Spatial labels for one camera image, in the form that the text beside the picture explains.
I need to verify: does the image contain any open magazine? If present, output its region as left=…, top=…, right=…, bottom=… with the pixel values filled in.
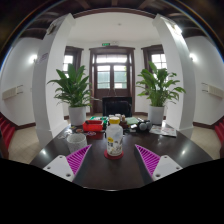
left=148, top=123, right=178, bottom=138

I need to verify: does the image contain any black round device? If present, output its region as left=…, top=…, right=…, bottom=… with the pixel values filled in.
left=137, top=120, right=153, bottom=132

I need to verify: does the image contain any white wall radiator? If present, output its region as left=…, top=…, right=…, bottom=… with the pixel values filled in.
left=1, top=84, right=25, bottom=101
left=200, top=81, right=224, bottom=100

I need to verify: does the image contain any dark wooden double door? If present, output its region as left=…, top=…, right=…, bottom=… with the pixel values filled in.
left=88, top=46, right=137, bottom=115

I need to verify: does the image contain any white speckled cup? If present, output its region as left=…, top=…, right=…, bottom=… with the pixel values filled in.
left=65, top=132, right=89, bottom=155

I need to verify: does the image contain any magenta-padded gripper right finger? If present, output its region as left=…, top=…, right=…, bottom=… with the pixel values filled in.
left=133, top=143, right=184, bottom=186

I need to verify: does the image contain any red plastic box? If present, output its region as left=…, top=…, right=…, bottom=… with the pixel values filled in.
left=81, top=119, right=105, bottom=133

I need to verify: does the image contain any yellow-capped clear drink bottle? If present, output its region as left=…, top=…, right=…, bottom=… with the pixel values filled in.
left=105, top=116, right=125, bottom=158

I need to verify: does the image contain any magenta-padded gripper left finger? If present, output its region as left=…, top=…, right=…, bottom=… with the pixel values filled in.
left=42, top=143, right=94, bottom=187

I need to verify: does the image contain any slender potted plant white pot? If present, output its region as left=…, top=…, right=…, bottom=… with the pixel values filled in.
left=135, top=60, right=187, bottom=126

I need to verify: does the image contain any bushy potted plant white pot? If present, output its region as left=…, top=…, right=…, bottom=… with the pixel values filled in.
left=46, top=62, right=101, bottom=127

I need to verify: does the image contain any green flat packet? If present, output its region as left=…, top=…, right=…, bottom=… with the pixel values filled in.
left=124, top=115, right=141, bottom=126

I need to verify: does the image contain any black chair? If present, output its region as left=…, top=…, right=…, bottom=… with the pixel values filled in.
left=101, top=95, right=134, bottom=118

